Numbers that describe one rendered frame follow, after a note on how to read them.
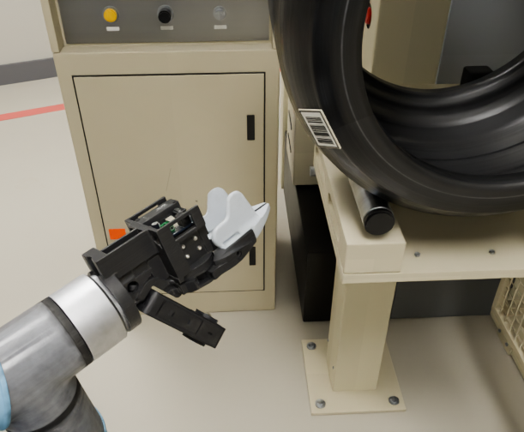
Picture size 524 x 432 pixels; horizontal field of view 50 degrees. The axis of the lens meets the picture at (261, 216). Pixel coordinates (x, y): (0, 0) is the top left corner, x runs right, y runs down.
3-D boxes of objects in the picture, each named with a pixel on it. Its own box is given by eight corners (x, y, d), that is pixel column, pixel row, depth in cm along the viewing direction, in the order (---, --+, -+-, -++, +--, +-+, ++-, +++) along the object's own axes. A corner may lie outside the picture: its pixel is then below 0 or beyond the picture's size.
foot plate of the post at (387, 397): (300, 341, 178) (301, 337, 177) (384, 339, 180) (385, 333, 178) (310, 416, 157) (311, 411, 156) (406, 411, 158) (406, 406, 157)
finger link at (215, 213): (254, 170, 64) (190, 211, 59) (270, 213, 66) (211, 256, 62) (237, 167, 66) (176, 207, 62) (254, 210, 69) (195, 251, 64)
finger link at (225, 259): (261, 231, 60) (197, 278, 56) (265, 243, 60) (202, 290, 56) (234, 224, 63) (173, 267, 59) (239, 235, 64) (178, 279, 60)
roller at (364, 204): (326, 123, 109) (330, 102, 106) (348, 126, 109) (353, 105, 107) (360, 235, 81) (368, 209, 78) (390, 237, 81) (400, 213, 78)
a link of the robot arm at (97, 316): (104, 372, 52) (72, 344, 58) (144, 341, 54) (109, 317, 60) (65, 309, 48) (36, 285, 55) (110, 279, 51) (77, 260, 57)
